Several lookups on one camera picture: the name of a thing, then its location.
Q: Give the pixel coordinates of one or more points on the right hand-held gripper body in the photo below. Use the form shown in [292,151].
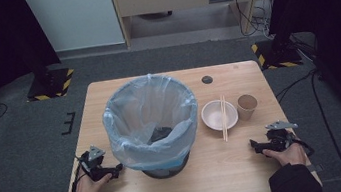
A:
[279,139]

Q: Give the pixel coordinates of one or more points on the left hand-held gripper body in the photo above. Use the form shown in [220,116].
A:
[93,165]

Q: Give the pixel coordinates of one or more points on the wooden chopstick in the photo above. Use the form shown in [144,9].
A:
[224,134]
[227,135]

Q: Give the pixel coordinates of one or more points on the black trash bin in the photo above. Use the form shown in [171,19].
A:
[165,172]

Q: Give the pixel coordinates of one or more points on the person's right hand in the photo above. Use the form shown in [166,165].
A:
[293,156]

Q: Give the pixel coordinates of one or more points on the person's left hand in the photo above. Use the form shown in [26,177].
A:
[87,190]

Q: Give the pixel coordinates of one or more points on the brown paper cup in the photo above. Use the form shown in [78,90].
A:
[246,105]

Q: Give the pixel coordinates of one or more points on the pale pink bowl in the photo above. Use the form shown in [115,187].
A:
[213,115]

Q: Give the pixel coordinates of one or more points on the dark round table grommet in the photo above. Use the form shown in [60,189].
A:
[207,79]

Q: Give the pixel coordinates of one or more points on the black stand with striped base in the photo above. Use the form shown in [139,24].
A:
[52,85]
[279,55]

